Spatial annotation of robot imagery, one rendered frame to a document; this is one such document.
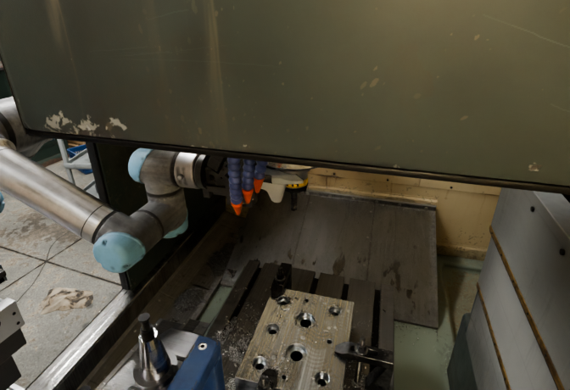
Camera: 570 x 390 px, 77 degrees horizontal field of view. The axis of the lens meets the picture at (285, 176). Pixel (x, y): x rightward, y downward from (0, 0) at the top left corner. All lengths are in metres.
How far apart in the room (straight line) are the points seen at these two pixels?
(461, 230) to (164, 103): 1.71
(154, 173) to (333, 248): 1.07
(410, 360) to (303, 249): 0.61
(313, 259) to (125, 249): 1.07
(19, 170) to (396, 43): 0.70
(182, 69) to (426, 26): 0.18
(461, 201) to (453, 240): 0.21
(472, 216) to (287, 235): 0.86
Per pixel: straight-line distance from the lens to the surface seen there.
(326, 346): 0.94
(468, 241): 1.94
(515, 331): 0.84
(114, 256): 0.69
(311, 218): 1.74
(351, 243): 1.66
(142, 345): 0.59
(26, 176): 0.80
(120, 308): 1.39
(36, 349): 2.59
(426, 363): 1.45
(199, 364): 0.62
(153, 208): 0.76
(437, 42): 0.26
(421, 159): 0.28
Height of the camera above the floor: 1.71
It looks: 25 degrees down
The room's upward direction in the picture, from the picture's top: straight up
